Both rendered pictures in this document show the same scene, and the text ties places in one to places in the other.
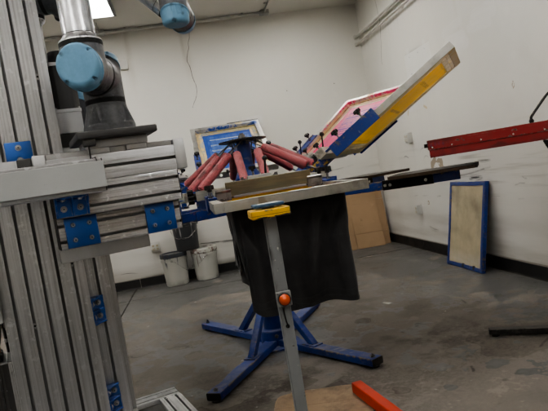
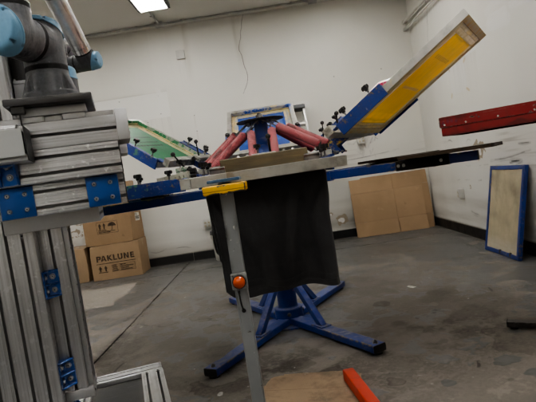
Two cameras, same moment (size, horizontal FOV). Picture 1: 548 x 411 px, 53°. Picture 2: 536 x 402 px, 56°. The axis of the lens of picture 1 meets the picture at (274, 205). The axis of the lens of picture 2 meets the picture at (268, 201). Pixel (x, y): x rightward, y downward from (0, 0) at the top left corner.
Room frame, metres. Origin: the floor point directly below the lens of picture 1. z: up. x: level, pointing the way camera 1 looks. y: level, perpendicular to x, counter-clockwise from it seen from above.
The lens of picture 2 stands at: (0.31, -0.35, 0.96)
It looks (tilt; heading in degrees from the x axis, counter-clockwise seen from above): 3 degrees down; 9
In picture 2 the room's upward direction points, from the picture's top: 9 degrees counter-clockwise
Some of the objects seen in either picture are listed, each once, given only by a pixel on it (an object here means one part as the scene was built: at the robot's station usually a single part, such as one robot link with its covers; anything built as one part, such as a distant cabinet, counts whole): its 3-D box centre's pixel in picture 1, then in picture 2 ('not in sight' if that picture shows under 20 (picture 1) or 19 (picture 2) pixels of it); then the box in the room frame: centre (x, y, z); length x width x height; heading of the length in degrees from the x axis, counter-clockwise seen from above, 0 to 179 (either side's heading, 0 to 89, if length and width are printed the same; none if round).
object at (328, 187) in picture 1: (276, 195); (265, 172); (2.41, -0.02, 0.97); 0.79 x 0.58 x 0.04; 8
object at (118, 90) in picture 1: (100, 77); (41, 44); (1.65, 0.44, 1.42); 0.13 x 0.12 x 0.14; 179
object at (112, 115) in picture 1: (108, 117); (49, 85); (1.66, 0.44, 1.31); 0.15 x 0.15 x 0.10
